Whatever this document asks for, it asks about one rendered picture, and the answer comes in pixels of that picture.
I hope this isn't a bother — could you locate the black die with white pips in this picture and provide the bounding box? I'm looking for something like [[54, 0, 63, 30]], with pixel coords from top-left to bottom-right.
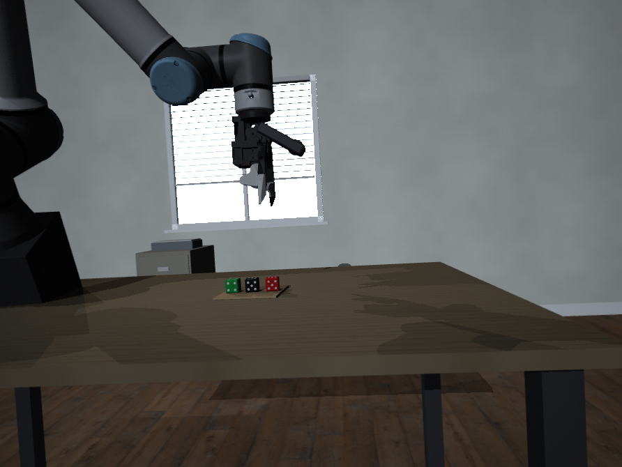
[[245, 277, 259, 293]]

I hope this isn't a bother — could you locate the red die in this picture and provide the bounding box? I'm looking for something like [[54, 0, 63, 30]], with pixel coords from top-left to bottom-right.
[[266, 276, 280, 291]]

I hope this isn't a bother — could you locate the green die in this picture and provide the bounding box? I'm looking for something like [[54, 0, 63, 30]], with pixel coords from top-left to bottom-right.
[[225, 278, 241, 293]]

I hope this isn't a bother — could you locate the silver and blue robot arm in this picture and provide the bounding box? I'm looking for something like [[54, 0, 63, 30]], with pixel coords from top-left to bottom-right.
[[0, 0, 306, 251]]

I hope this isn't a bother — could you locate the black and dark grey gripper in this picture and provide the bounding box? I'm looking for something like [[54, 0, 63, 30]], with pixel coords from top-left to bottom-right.
[[232, 111, 275, 206]]

